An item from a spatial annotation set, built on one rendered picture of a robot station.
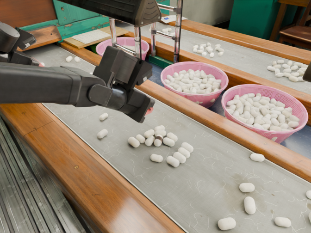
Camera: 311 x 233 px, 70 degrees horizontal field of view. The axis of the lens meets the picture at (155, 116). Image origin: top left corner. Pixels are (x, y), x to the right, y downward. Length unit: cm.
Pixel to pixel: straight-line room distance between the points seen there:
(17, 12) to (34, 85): 91
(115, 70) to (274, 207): 46
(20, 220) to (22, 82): 40
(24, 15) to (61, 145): 77
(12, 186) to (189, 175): 48
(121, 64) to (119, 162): 26
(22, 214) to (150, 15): 58
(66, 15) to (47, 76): 98
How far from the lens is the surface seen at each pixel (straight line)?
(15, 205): 72
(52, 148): 67
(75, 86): 40
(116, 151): 64
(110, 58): 48
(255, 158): 65
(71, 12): 137
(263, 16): 337
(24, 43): 84
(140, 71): 52
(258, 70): 111
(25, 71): 37
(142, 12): 56
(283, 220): 57
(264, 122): 80
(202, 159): 63
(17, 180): 76
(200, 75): 100
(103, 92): 44
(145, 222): 49
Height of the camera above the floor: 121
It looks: 39 degrees down
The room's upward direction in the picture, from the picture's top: straight up
